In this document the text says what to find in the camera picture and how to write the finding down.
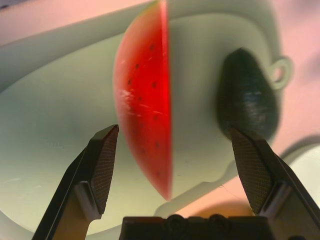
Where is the dark green toy avocado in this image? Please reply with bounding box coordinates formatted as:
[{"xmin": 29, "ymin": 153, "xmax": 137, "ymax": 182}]
[{"xmin": 215, "ymin": 47, "xmax": 280, "ymax": 143}]

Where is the pale green tray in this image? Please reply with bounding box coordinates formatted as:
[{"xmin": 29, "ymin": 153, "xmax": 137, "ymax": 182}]
[{"xmin": 0, "ymin": 0, "xmax": 281, "ymax": 240}]

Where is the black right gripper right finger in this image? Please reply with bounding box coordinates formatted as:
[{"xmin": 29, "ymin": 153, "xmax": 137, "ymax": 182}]
[{"xmin": 227, "ymin": 127, "xmax": 320, "ymax": 240}]

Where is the red toy watermelon slice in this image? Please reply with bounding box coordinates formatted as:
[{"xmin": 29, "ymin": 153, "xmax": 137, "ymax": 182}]
[{"xmin": 112, "ymin": 0, "xmax": 175, "ymax": 202}]

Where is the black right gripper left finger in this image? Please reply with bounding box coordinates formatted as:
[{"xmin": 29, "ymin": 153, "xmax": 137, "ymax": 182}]
[{"xmin": 31, "ymin": 124, "xmax": 120, "ymax": 240}]

